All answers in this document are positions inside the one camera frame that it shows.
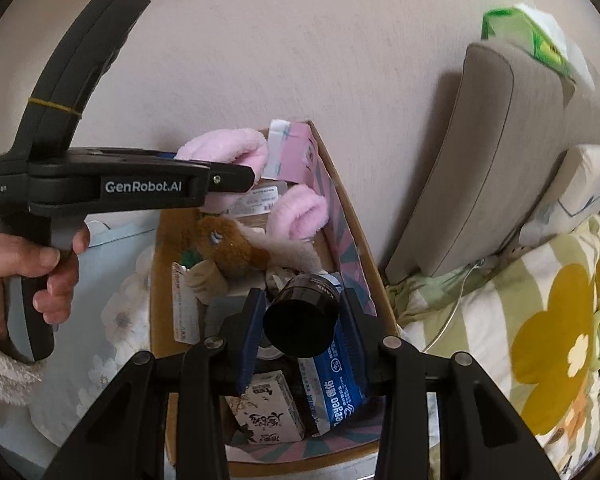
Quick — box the black jar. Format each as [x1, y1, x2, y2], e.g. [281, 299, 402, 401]
[261, 272, 342, 359]

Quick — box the striped plush cat paw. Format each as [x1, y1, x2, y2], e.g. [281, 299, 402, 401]
[185, 260, 231, 302]

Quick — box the pink fluffy slipper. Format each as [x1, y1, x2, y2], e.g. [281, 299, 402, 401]
[271, 183, 331, 242]
[174, 127, 270, 170]

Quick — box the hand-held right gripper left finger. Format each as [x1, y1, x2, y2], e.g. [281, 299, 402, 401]
[45, 286, 267, 480]

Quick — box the cardboard box with pink lining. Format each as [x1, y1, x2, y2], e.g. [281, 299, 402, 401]
[149, 119, 402, 467]

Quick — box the white box with black print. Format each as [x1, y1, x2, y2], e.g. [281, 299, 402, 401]
[236, 370, 307, 444]

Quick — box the white card packet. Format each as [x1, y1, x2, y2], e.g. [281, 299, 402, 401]
[171, 259, 204, 344]

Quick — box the white pillow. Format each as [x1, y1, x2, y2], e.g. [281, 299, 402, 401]
[519, 144, 600, 247]

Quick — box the clear plastic packet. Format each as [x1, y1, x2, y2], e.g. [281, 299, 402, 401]
[226, 179, 289, 222]

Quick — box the white cable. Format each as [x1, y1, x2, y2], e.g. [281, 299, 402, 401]
[424, 254, 487, 357]

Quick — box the person's left hand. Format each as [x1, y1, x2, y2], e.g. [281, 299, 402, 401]
[0, 222, 92, 348]

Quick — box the brown plush toy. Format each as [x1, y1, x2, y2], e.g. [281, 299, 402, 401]
[194, 214, 272, 282]

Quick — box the pink carton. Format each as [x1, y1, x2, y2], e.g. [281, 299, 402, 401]
[266, 118, 319, 186]

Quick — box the green tissue pack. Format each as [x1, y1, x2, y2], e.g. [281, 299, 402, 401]
[481, 1, 597, 87]

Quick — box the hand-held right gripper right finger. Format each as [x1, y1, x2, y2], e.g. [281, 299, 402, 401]
[339, 286, 554, 480]

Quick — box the blue wipes packet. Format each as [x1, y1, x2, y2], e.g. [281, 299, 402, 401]
[299, 339, 370, 437]

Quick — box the grey cushion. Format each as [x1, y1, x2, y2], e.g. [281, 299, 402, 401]
[384, 41, 600, 287]

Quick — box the green yellow floral blanket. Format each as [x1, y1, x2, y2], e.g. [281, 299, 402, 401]
[387, 214, 600, 468]

